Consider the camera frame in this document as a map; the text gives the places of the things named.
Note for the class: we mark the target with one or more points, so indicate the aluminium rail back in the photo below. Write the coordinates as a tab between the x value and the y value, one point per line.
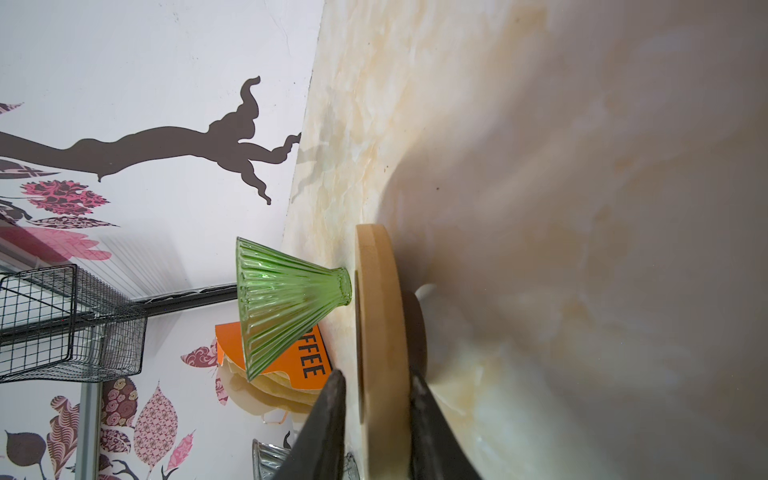
87	461

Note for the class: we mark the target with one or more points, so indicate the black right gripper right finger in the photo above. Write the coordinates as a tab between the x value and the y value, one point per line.
435	451

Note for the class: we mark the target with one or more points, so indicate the black wire basket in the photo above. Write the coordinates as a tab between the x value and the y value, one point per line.
61	323

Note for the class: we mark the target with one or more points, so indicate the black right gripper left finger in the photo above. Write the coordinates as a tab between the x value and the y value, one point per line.
318	452

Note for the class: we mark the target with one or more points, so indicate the orange coffee filter box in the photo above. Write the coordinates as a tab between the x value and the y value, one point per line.
291	383

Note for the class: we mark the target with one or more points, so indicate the green glass dripper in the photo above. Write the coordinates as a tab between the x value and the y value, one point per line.
281	298

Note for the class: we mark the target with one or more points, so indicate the wooden ring dripper holder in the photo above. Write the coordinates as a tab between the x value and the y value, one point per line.
382	357

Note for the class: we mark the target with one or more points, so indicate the clear glass dripper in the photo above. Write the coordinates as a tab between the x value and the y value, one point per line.
268	458

